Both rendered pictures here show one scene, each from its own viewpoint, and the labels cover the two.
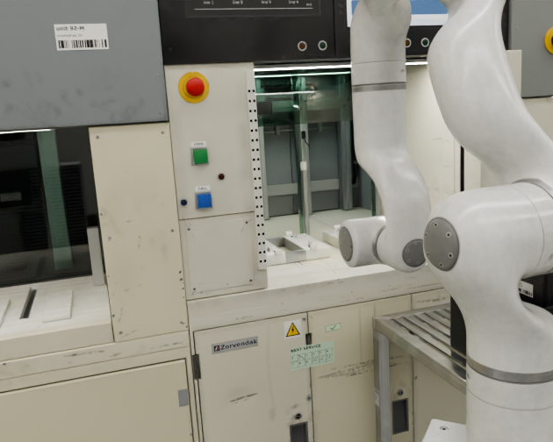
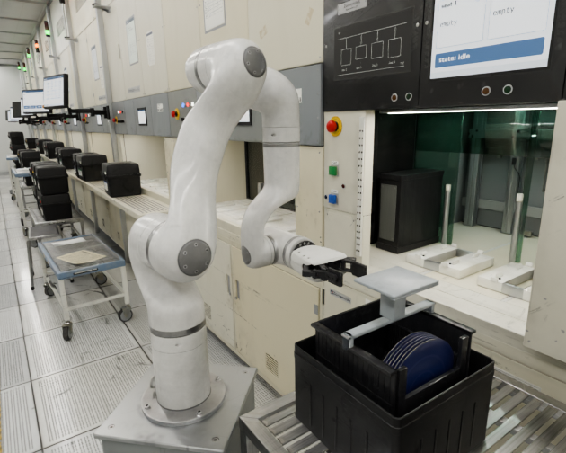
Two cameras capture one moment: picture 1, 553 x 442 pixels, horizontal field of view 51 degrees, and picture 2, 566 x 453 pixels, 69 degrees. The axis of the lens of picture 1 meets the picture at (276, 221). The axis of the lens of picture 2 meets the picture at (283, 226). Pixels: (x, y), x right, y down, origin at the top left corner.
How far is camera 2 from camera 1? 1.34 m
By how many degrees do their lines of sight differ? 71
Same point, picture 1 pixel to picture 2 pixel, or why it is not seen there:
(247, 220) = (353, 219)
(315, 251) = (446, 268)
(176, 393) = (313, 305)
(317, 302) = not seen: hidden behind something
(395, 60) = (267, 128)
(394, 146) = (267, 184)
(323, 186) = not seen: outside the picture
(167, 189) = (319, 187)
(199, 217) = (331, 208)
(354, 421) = not seen: hidden behind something
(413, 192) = (249, 217)
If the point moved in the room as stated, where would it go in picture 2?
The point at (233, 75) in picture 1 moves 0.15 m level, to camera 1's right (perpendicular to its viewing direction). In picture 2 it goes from (354, 119) to (378, 119)
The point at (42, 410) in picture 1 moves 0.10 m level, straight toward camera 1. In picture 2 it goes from (273, 278) to (256, 284)
